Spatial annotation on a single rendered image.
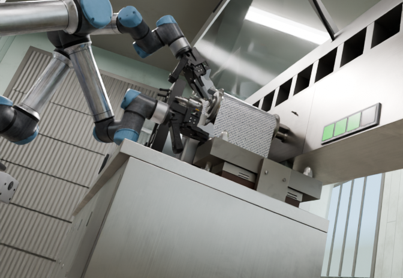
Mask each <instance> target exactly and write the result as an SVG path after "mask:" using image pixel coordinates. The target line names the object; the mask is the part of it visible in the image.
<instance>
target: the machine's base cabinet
mask: <svg viewBox="0 0 403 278"><path fill-rule="evenodd" d="M326 241H327V233H325V232H322V231H319V230H318V229H315V228H312V227H310V226H307V225H304V224H302V223H299V222H297V221H294V220H292V219H289V218H287V217H284V216H281V215H279V214H277V213H274V212H271V211H269V210H266V209H264V208H261V207H258V206H256V205H253V204H250V203H249V202H246V201H243V200H241V199H238V198H236V197H233V196H230V195H228V194H225V193H223V192H220V191H218V190H215V189H212V188H210V187H208V186H205V185H202V184H200V183H197V182H195V181H192V180H189V179H187V178H184V177H182V176H180V175H177V174H174V173H172V172H169V171H167V170H164V169H161V168H159V167H156V166H154V165H151V164H149V163H146V162H143V161H141V160H139V159H135V158H134V157H129V158H128V159H127V160H126V161H125V163H124V164H123V165H122V166H121V167H120V168H119V169H118V170H117V171H116V172H115V173H114V174H113V175H112V177H111V178H110V179H109V180H108V181H107V182H106V183H105V185H103V186H102V188H100V189H99V191H98V192H97V193H96V194H95V195H94V196H93V197H92V199H91V200H90V201H89V202H88V203H87V204H86V205H85V206H84V207H83V208H82V209H81V210H80V211H79V213H78V214H77V215H76V216H75V217H74V220H73V222H72V224H71V226H70V229H69V230H68V232H67V234H66V238H65V241H64V243H63V245H62V248H61V251H60V252H59V255H58V258H57V260H56V262H55V265H54V267H53V270H52V272H51V274H50V277H49V278H321V271H322V267H323V259H324V253H325V248H326Z"/></svg>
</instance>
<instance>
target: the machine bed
mask: <svg viewBox="0 0 403 278"><path fill-rule="evenodd" d="M129 157H134V158H135V159H139V160H141V161H143V162H146V163H149V164H151V165H154V166H156V167H159V168H161V169H164V170H167V171H169V172H172V173H174V174H177V175H180V176H182V177H184V178H187V179H189V180H192V181H195V182H197V183H200V184H202V185H205V186H208V187H210V188H212V189H215V190H218V191H220V192H223V193H225V194H228V195H230V196H233V197H236V198H238V199H241V200H243V201H246V202H249V203H250V204H253V205H256V206H258V207H261V208H264V209H266V210H269V211H271V212H274V213H277V214H279V215H281V216H284V217H287V218H289V219H292V220H294V221H297V222H299V223H302V224H304V225H307V226H310V227H312V228H315V229H318V230H319V231H322V232H325V233H328V229H329V222H330V220H328V219H325V218H322V217H320V216H317V215H315V214H313V213H310V212H307V211H305V210H302V209H300V208H298V207H295V206H292V205H290V204H287V203H285V202H283V201H280V200H277V199H275V198H272V197H270V196H268V195H265V194H262V193H260V192H257V191H255V190H253V189H250V188H248V187H245V186H243V185H240V184H238V183H235V182H233V181H230V180H228V179H225V178H223V177H220V176H218V175H215V174H213V173H210V172H208V171H205V170H203V169H200V168H198V167H195V166H193V165H190V164H188V163H185V162H183V161H180V160H178V159H175V158H173V157H170V156H168V155H165V154H163V153H161V152H158V151H155V150H153V149H151V148H148V147H146V146H143V145H140V144H138V143H136V142H133V141H131V140H128V139H124V140H123V141H122V142H121V144H120V145H119V147H118V148H117V150H116V151H115V152H114V154H113V155H112V157H111V158H110V160H109V161H108V162H107V164H106V165H105V167H104V168H103V170H102V171H101V172H100V174H99V175H98V176H97V178H96V179H95V181H94V182H93V183H92V185H91V186H90V188H89V189H88V191H87V192H86V193H85V195H84V197H82V199H81V201H80V202H79V203H78V205H77V206H76V207H75V209H74V211H73V213H72V216H76V215H77V214H78V213H79V211H80V210H81V209H82V208H83V207H84V206H85V205H86V204H87V203H88V202H89V201H90V200H91V199H92V197H93V196H94V195H95V194H96V193H97V192H98V191H99V189H100V188H102V186H103V185H105V183H106V182H107V181H108V180H109V179H110V178H111V177H112V175H113V174H114V173H115V172H116V171H117V170H118V169H119V168H120V167H121V166H122V165H123V164H124V163H125V161H126V160H127V159H128V158H129Z"/></svg>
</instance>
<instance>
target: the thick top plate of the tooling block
mask: <svg viewBox="0 0 403 278"><path fill-rule="evenodd" d="M263 158H265V157H263V156H260V155H258V154H256V153H254V152H251V151H249V150H246V149H245V148H242V147H239V146H237V145H235V144H233V143H230V142H228V141H225V140H224V139H221V138H219V137H216V136H215V137H213V138H212V139H210V140H209V141H207V142H206V143H204V144H203V145H201V146H199V147H198V148H197V151H196V154H195V157H194V160H193V164H194V165H197V166H200V167H201V168H204V169H205V167H206V163H207V162H211V163H213V167H214V166H216V165H218V164H220V163H222V162H227V163H230V164H232V165H235V166H237V167H239V168H242V169H244V170H246V171H249V172H252V173H254V174H256V175H257V174H258V170H259V167H260V162H261V159H263ZM266 159H267V158H266ZM269 160H270V159H269ZM271 161H273V160H271ZM273 162H274V161H273ZM276 163H277V162H276ZM278 164H279V163H278ZM280 165H281V164H280ZM287 168H288V167H287ZM290 169H291V168H290ZM322 187H323V182H321V181H319V180H316V179H315V178H312V177H309V176H307V175H305V174H303V173H300V172H298V171H296V170H294V169H291V174H290V179H289V182H288V188H290V189H293V190H295V191H297V192H300V193H303V195H302V201H301V202H308V201H316V200H320V198H321V191H322ZM301 202H300V203H301Z"/></svg>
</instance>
